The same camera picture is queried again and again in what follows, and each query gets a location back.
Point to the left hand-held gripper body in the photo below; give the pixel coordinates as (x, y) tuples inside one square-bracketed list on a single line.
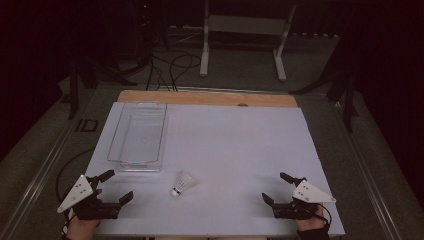
[(96, 210)]

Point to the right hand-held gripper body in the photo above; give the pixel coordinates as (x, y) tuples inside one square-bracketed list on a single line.
[(293, 210)]

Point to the clear plastic container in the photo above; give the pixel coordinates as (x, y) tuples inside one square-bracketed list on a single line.
[(140, 140)]

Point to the white shuttlecock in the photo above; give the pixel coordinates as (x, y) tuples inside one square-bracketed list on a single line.
[(181, 185)]

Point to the person's right hand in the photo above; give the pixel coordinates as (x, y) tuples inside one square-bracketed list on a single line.
[(315, 221)]

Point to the person's left hand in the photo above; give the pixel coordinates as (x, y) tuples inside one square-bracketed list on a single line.
[(80, 230)]

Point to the black square floor plate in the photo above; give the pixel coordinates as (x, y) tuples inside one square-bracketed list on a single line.
[(87, 125)]

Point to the white table cover sheet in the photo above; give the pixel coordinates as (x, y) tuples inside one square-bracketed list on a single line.
[(233, 150)]

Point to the black tripod stand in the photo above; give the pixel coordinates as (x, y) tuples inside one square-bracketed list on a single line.
[(78, 83), (346, 100)]

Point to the white metal stand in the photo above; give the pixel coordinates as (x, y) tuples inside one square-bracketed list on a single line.
[(246, 25)]

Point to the metal floor rail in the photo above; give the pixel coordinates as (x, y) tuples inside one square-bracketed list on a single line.
[(370, 173), (43, 170)]

